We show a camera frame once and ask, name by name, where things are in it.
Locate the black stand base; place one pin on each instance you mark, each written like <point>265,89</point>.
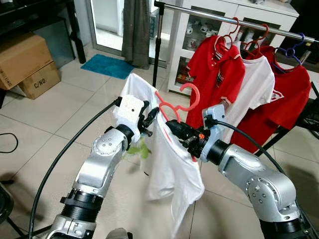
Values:
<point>5,204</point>

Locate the teal floor mat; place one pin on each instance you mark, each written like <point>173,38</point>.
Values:
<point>107,66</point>

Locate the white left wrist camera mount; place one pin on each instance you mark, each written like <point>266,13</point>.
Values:
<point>130,109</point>

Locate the black desk frame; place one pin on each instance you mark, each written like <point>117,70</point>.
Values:
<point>74,30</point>

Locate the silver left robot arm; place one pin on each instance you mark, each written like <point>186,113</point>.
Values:
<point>102,159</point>

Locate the large plain cardboard box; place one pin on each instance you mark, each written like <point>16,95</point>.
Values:
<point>22,57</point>

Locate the small printed cardboard box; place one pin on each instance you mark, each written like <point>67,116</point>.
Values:
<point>42,82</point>

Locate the plain white T-shirt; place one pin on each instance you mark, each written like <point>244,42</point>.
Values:
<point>256,84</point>

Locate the plain grey curtain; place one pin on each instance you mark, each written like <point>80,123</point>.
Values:
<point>137,30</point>

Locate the white T-shirt green print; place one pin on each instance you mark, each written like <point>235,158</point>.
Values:
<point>169,174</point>

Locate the metal clothes rack black frame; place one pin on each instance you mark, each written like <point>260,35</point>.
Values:
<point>199,13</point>

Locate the red polo shirt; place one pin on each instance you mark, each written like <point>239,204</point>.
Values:
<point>214,74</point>

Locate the white glass door cabinet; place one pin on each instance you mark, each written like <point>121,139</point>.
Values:
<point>175,59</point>

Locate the red T-shirt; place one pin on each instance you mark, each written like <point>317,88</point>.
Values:
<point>284,109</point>

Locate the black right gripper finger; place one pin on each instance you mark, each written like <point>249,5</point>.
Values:
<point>177,125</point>
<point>182,139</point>

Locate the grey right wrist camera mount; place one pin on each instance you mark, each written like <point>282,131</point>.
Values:
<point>217,129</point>

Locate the purple plastic clothes hanger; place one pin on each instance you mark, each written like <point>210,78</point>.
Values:
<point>301,40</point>

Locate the grey robot leg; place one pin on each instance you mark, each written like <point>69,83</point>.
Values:
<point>118,234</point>

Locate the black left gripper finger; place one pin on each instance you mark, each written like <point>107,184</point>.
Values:
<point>146,109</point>
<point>155,116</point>

